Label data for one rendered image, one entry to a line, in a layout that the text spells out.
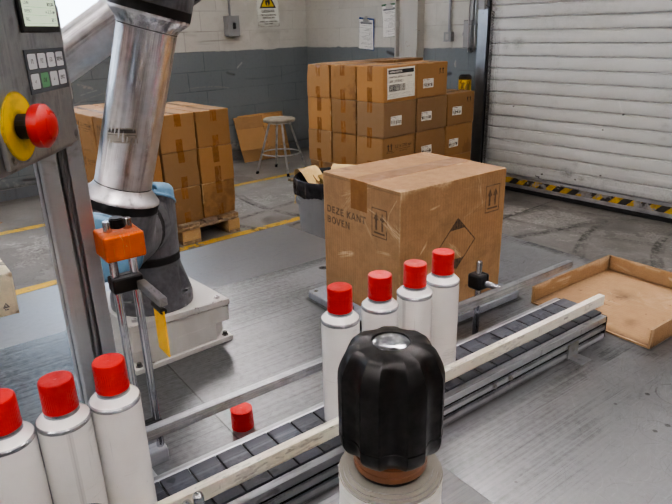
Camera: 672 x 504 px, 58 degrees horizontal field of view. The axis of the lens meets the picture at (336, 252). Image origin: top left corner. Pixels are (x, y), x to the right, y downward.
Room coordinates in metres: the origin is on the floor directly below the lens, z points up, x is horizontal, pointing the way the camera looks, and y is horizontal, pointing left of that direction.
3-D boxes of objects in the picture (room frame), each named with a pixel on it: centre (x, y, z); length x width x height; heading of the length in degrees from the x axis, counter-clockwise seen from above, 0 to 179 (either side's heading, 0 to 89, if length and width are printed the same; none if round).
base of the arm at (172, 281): (1.05, 0.35, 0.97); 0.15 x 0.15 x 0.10
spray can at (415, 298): (0.80, -0.11, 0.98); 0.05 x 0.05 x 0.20
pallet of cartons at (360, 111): (5.02, -0.49, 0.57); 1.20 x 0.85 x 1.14; 132
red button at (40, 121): (0.54, 0.26, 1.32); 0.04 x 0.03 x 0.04; 1
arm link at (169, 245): (1.05, 0.35, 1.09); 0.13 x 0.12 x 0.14; 178
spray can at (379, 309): (0.76, -0.06, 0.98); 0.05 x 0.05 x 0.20
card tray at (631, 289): (1.17, -0.62, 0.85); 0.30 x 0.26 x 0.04; 126
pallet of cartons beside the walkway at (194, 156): (4.48, 1.40, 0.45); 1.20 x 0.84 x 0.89; 42
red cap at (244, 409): (0.78, 0.15, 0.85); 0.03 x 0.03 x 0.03
